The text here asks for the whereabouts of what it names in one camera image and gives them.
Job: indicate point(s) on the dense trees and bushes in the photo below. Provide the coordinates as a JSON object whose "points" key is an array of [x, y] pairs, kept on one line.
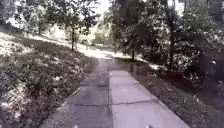
{"points": [[166, 33]]}

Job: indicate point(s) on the grey concrete slab path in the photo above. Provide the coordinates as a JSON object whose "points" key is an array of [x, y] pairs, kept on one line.
{"points": [[113, 100]]}

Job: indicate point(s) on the grass verge with leaves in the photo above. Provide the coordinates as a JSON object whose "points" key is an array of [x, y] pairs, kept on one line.
{"points": [[186, 103]]}

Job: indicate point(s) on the low concrete block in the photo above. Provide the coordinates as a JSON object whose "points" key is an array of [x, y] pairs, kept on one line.
{"points": [[140, 69]]}

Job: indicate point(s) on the row of trees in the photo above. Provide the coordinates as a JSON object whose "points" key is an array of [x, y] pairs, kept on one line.
{"points": [[71, 20]]}

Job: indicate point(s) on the leaf-strewn grass slope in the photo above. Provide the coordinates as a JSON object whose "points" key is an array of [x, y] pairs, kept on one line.
{"points": [[36, 76]]}

